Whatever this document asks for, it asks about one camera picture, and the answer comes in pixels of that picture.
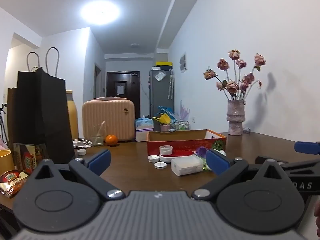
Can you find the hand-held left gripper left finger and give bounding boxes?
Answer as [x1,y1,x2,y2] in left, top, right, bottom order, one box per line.
[35,149,125,201]

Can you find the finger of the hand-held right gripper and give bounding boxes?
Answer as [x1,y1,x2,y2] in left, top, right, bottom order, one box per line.
[294,141,320,155]
[255,156,320,174]

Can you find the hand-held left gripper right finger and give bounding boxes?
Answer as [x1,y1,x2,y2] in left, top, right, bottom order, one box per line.
[191,149,283,202]

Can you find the green plastic bottle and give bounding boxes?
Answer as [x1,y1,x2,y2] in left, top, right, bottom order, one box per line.
[202,158,213,172]

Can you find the purple plastic item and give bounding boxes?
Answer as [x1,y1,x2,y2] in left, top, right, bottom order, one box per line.
[195,147,208,159]

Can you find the white tissue packet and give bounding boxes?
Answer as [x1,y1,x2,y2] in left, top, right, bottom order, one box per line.
[171,155,203,177]

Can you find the red cardboard box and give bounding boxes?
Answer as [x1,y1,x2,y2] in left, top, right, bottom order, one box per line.
[146,129,227,157]

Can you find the red and white lint brush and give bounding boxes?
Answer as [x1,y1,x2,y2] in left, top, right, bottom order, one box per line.
[159,151,198,163]

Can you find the white tape roll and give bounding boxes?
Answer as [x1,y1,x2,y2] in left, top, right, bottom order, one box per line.
[159,145,173,156]

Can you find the person's right hand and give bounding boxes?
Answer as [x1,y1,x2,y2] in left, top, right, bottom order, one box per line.
[313,200,320,232]

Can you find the clear drinking glass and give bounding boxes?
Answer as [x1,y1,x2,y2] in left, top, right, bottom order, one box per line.
[91,126,104,147]

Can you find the orange fruit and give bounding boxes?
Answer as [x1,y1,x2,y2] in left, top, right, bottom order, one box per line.
[105,134,118,146]

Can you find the pink ribbed suitcase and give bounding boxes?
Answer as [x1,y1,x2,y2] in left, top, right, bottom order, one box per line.
[82,97,136,142]

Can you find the pink textured vase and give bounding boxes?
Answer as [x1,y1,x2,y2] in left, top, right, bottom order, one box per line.
[226,99,247,136]

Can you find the group of glass jars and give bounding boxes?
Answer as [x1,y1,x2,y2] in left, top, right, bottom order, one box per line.
[171,120,190,131]

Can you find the tan bottle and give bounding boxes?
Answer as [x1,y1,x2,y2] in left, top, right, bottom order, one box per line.
[65,90,79,141]

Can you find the black paper bag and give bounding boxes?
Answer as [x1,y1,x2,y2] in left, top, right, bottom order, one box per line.
[13,47,75,164]

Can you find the yellow watering can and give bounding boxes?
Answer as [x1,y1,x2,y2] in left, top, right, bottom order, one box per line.
[153,113,172,125]

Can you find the snack packets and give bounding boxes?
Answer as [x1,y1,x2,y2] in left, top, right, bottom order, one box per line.
[13,143,48,175]

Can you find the dark brown entrance door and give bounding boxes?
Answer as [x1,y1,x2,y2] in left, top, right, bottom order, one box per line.
[106,71,141,119]

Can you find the brown side door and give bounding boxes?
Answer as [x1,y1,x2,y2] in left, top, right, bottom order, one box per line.
[94,63,103,99]

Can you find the dried pink roses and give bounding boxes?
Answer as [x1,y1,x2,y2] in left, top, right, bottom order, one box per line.
[203,49,267,102]

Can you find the grey refrigerator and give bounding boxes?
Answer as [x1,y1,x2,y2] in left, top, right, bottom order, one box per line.
[149,68,175,132]

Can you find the hanging folded umbrella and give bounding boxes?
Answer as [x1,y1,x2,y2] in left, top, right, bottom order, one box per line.
[168,68,174,101]

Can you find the red snack packet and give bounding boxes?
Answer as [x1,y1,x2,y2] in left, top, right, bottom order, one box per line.
[0,170,29,198]

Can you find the yellow paper cylinder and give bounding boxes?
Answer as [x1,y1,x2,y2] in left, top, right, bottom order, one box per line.
[0,149,16,178]

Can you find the black tripod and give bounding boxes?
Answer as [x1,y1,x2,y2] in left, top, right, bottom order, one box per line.
[0,103,8,141]

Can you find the round ceiling light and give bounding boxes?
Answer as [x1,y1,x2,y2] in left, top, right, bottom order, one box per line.
[79,1,121,26]

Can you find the white charger cable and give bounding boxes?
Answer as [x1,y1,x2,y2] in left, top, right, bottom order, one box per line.
[72,138,93,148]

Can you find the wall picture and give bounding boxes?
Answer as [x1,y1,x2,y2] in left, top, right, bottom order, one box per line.
[179,53,187,74]

